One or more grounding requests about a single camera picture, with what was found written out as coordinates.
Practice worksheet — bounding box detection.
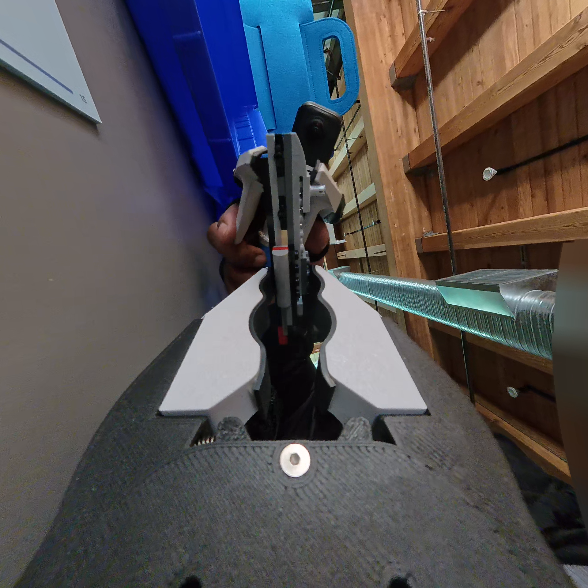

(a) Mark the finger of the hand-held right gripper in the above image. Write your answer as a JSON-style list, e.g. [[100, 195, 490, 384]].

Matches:
[[307, 159, 346, 226], [232, 145, 269, 245]]

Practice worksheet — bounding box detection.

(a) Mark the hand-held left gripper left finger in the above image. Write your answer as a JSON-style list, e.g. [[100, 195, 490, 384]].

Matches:
[[157, 267, 276, 431]]

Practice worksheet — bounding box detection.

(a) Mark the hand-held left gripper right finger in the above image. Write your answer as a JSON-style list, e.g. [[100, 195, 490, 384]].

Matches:
[[317, 265, 430, 435]]

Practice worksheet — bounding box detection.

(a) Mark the grey brick model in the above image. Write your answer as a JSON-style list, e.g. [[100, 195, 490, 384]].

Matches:
[[266, 131, 323, 346]]

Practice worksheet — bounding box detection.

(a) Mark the blue plastic bin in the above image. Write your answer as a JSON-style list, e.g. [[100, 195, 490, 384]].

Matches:
[[124, 0, 259, 217]]

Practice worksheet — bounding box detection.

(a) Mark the grey desk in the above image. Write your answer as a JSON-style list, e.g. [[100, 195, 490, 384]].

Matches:
[[0, 0, 267, 588]]

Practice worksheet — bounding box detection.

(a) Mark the person's right hand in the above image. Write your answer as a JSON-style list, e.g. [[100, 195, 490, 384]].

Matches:
[[207, 201, 332, 295]]

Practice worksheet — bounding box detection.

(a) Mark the blue felt bag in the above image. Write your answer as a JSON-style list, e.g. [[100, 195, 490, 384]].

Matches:
[[238, 0, 362, 135]]

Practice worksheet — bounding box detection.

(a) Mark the metal ceiling pipe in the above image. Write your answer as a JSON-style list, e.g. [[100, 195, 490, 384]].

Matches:
[[415, 0, 458, 277]]

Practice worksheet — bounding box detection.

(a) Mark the hanging ceiling spot lamp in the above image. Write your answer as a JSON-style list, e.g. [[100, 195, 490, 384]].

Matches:
[[481, 137, 588, 181], [506, 385, 557, 400]]

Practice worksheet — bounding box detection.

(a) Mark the brick instruction booklet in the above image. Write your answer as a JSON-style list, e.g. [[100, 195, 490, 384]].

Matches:
[[0, 0, 103, 126]]

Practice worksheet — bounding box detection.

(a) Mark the silver ventilation duct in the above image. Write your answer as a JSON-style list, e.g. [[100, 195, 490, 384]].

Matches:
[[330, 266, 557, 362]]

